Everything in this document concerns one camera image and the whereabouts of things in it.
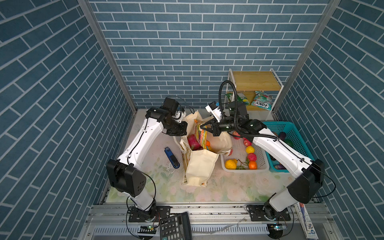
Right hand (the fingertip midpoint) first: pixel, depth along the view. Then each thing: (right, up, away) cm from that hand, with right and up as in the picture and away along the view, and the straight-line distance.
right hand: (199, 125), depth 71 cm
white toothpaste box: (+51, -46, 0) cm, 69 cm away
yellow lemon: (+18, -23, +14) cm, 32 cm away
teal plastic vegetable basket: (+61, -6, +31) cm, 69 cm away
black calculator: (-11, -47, -2) cm, 49 cm away
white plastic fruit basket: (+25, -18, +24) cm, 39 cm away
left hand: (-7, -4, +7) cm, 11 cm away
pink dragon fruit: (-4, -10, +14) cm, 18 cm away
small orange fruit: (+30, -23, +14) cm, 41 cm away
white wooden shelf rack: (+36, +22, +18) cm, 46 cm away
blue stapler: (-15, -23, +17) cm, 32 cm away
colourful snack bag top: (+1, -5, 0) cm, 5 cm away
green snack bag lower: (+29, +19, +33) cm, 48 cm away
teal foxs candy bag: (+44, +17, +31) cm, 56 cm away
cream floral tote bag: (-1, -20, +2) cm, 20 cm away
